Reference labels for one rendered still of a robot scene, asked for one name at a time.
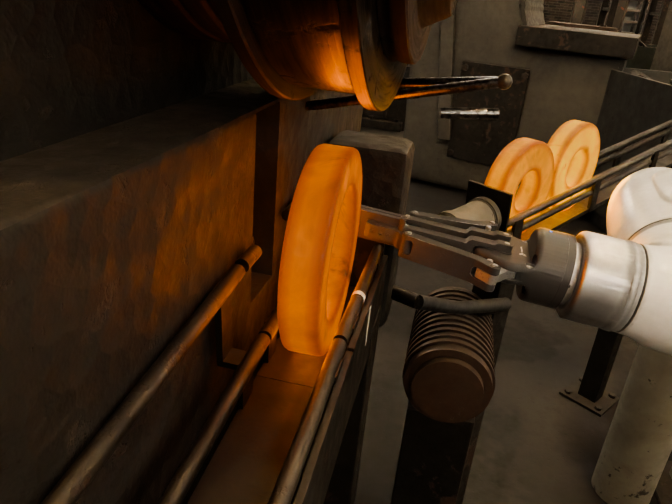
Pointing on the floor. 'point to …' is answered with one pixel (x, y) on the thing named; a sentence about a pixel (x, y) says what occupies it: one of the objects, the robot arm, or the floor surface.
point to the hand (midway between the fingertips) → (366, 222)
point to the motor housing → (442, 399)
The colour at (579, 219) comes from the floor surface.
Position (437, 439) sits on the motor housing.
